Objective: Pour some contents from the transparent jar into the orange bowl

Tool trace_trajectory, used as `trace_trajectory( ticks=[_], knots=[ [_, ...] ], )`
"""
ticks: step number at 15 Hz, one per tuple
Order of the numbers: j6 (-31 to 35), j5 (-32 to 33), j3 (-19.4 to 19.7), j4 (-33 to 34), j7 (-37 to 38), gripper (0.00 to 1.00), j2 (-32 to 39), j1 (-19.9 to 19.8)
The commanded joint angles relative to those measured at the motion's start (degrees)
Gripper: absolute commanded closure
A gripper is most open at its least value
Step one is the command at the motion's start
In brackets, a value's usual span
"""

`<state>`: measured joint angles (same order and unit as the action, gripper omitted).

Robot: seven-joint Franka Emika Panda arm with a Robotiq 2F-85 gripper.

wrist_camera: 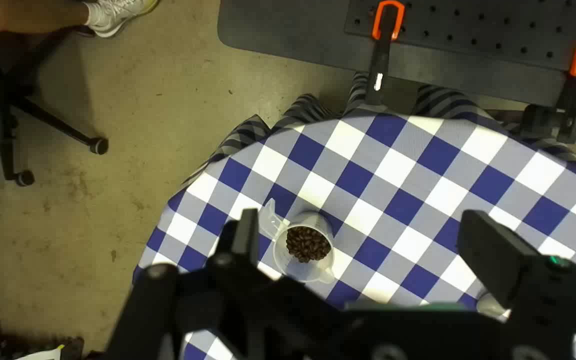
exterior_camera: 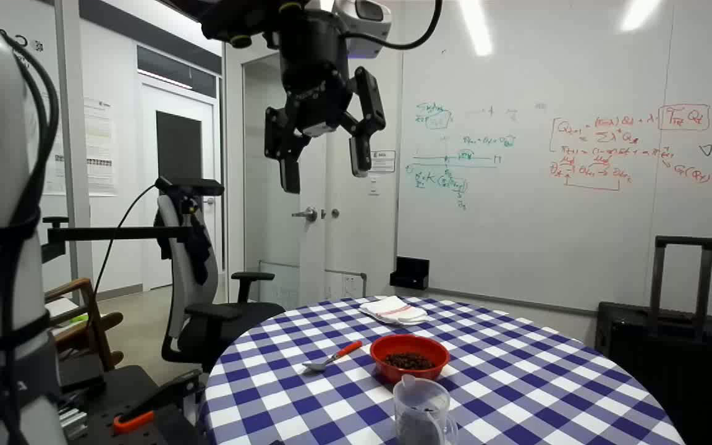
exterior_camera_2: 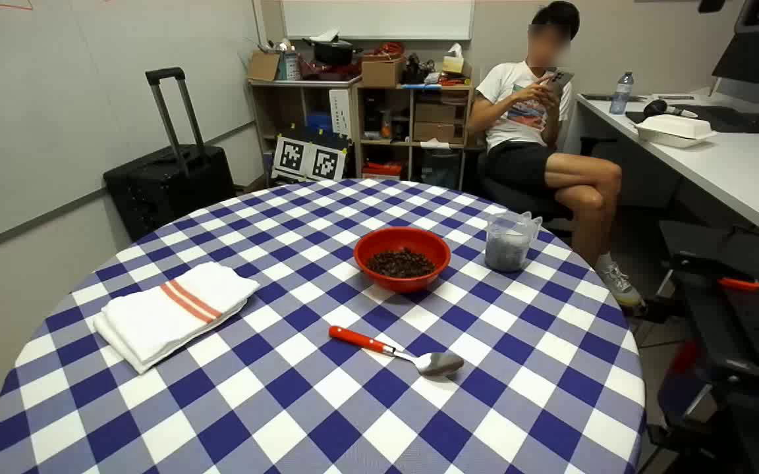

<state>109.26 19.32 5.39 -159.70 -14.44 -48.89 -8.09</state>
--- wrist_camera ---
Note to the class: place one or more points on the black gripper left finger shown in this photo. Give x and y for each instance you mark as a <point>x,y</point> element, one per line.
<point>244,242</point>

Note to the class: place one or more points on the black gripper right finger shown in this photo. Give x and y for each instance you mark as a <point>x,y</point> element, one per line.
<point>503,260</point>

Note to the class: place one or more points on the blue white checkered tablecloth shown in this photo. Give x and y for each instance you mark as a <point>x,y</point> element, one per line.
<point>392,193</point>

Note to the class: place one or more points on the black perforated board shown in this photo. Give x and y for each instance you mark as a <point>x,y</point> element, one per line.
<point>507,49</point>

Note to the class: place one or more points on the orange black clamp left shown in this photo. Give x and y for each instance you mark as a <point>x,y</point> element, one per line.
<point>387,27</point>

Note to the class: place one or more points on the seated person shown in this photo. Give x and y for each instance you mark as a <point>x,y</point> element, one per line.
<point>40,16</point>

